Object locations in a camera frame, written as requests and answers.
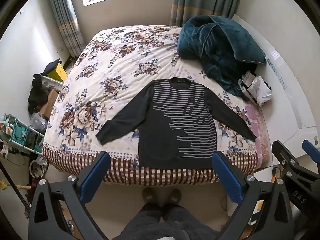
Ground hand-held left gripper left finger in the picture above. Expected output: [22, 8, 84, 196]
[28, 151, 112, 240]

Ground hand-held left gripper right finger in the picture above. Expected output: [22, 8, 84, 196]
[212, 151, 294, 240]

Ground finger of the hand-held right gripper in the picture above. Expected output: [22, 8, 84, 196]
[272, 140, 300, 173]
[302, 139, 320, 161]

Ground dark striped sweater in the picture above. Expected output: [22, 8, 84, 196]
[95, 78, 257, 169]

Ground pile of white clothes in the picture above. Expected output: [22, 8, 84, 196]
[239, 70, 272, 107]

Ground dark clothes heap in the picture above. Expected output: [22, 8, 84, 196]
[27, 74, 49, 115]

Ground pink cloth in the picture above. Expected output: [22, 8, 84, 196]
[245, 102, 269, 168]

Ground grey slipper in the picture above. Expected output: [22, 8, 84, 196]
[167, 189, 182, 205]
[141, 187, 157, 203]

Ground white headboard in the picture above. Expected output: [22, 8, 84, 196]
[231, 14, 318, 155]

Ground person's legs in slippers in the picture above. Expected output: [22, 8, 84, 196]
[120, 202, 220, 240]

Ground clear plastic bag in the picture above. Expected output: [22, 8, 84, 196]
[30, 112, 48, 133]

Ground black pole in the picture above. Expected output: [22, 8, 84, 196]
[0, 155, 32, 213]

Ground cardboard box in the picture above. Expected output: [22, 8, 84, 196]
[40, 89, 59, 120]

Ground teal rack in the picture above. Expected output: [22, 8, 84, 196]
[0, 114, 45, 155]

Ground yellow box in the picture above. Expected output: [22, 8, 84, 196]
[47, 62, 68, 82]

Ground floral bed cover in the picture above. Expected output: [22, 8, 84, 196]
[41, 25, 272, 187]

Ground dark cap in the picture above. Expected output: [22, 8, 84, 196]
[44, 59, 62, 75]

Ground teal fleece blanket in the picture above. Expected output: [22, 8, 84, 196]
[177, 15, 267, 97]

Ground grey-green curtain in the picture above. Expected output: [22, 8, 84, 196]
[169, 0, 244, 28]
[46, 0, 85, 58]

